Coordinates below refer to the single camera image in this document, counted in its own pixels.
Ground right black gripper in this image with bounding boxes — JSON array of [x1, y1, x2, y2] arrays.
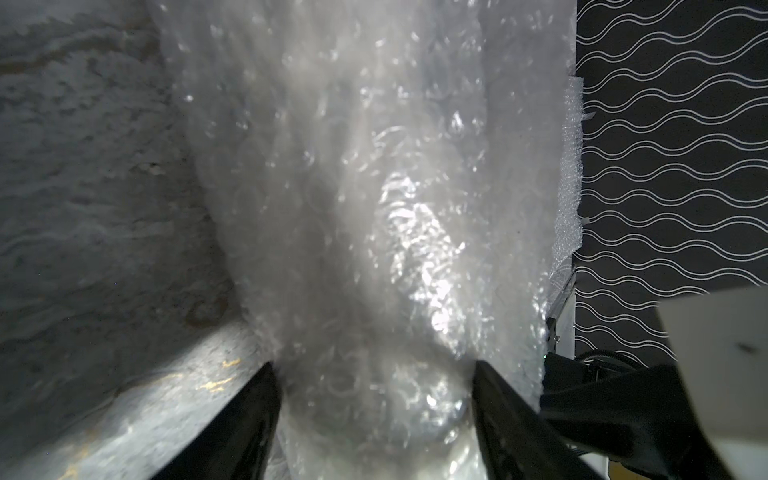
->
[[540, 351, 731, 479]]

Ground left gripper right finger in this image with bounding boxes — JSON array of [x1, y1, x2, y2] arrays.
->
[[472, 360, 600, 480]]

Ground bubble white-capped roll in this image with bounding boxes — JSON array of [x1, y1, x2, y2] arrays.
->
[[150, 1, 576, 479]]

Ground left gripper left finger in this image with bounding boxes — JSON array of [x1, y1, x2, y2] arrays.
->
[[153, 362, 282, 480]]

